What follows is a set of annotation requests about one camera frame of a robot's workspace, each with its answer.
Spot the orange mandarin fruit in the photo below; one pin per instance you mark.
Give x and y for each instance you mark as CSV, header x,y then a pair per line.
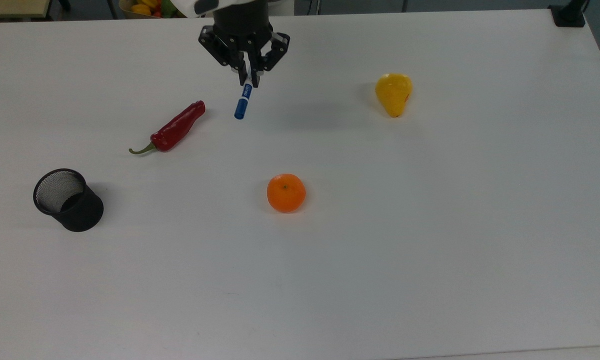
x,y
286,193

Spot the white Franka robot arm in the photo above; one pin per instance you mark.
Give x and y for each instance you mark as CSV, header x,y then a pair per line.
x,y
185,6

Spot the yellow pear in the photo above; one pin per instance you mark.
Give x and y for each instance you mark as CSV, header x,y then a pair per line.
x,y
393,92

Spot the bowl of toy fruit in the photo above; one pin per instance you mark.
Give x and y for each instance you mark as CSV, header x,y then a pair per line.
x,y
145,9

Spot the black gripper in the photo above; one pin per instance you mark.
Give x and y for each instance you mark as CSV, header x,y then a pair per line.
x,y
242,22

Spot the black camera clamp mount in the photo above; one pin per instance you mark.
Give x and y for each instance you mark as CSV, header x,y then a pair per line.
x,y
567,17

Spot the red chili pepper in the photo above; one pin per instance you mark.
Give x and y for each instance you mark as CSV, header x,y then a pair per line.
x,y
177,127

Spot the black mesh pen cup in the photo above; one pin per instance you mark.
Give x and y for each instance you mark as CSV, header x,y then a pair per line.
x,y
82,212

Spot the white side table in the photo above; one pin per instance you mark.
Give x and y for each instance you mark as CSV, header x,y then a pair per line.
x,y
554,356

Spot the blue and white marker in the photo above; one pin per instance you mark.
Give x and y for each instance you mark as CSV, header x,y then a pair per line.
x,y
242,105

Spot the light wooden desk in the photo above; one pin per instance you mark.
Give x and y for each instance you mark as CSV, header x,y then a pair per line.
x,y
10,7

